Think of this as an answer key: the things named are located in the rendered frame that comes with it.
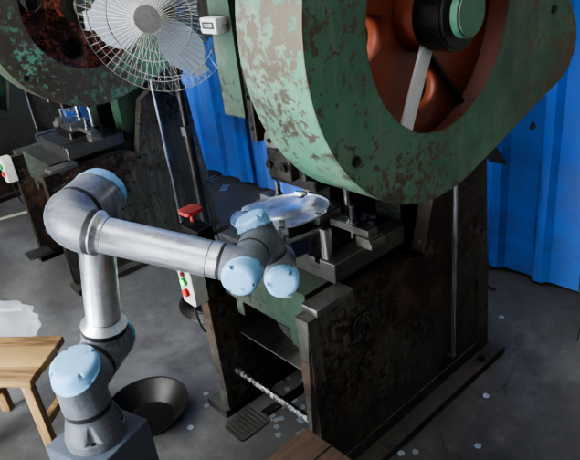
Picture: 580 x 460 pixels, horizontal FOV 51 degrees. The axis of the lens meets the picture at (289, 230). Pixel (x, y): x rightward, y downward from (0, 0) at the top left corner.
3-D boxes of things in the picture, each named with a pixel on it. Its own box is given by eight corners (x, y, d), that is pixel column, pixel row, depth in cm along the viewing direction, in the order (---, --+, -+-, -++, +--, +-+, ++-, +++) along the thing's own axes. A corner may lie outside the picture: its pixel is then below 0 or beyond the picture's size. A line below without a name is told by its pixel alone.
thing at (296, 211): (265, 194, 193) (265, 193, 192) (346, 196, 177) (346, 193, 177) (211, 229, 170) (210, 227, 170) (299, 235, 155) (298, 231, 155)
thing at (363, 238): (371, 251, 166) (369, 217, 161) (328, 235, 177) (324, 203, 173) (385, 242, 169) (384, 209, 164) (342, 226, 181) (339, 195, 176)
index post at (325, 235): (327, 260, 164) (324, 229, 159) (320, 257, 166) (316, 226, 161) (334, 256, 165) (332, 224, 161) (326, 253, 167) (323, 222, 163)
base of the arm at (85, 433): (96, 465, 141) (85, 433, 137) (53, 444, 149) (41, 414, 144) (140, 421, 153) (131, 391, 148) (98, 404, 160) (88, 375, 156)
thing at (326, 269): (335, 285, 163) (333, 266, 161) (235, 239, 195) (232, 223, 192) (405, 242, 180) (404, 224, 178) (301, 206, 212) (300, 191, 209)
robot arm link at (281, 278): (290, 259, 127) (307, 291, 130) (286, 240, 137) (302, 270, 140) (257, 275, 128) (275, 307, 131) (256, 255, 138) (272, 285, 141)
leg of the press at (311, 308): (337, 507, 176) (307, 235, 135) (310, 486, 184) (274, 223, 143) (504, 352, 228) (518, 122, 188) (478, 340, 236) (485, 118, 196)
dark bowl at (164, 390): (134, 465, 198) (130, 451, 195) (94, 422, 219) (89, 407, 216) (207, 415, 215) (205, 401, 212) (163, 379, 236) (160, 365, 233)
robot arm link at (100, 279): (71, 380, 152) (46, 184, 126) (99, 343, 165) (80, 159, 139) (116, 389, 151) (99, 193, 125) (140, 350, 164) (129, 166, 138)
